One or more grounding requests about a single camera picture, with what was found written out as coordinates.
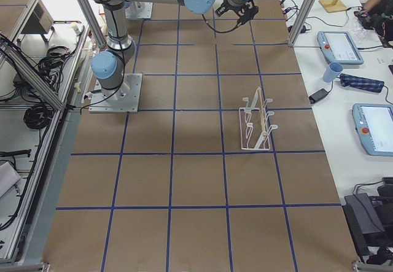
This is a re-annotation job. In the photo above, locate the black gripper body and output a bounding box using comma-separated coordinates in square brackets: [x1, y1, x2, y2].
[214, 0, 259, 29]

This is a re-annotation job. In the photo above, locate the blue cup on desk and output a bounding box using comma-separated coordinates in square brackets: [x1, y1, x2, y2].
[322, 62, 343, 83]

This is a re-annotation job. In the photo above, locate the wooden stand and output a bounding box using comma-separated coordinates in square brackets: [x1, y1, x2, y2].
[319, 0, 347, 13]

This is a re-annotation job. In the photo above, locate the blue teach pendant far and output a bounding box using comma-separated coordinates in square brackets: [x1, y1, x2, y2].
[316, 31, 364, 65]

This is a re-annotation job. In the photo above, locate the blue teach pendant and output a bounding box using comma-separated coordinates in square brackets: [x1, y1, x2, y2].
[352, 103, 392, 157]
[316, 31, 364, 65]

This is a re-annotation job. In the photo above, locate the black power adapter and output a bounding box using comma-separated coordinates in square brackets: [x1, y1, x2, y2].
[309, 88, 329, 104]

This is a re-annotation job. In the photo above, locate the blue plaid cloth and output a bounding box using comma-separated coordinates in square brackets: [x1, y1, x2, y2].
[339, 74, 384, 93]

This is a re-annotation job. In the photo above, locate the blue teach pendant near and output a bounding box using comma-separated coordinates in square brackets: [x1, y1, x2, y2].
[352, 103, 392, 157]

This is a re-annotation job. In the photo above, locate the black laptop stand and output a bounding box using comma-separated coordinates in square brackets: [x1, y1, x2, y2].
[343, 177, 392, 266]

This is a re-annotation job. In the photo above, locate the aluminium frame post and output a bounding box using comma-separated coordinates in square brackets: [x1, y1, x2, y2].
[288, 0, 315, 47]

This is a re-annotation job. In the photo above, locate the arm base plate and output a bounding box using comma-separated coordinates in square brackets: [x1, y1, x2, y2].
[88, 74, 143, 113]
[125, 1, 153, 20]

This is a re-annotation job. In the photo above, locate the white wire cup rack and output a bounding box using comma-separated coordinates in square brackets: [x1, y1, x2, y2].
[238, 87, 278, 151]

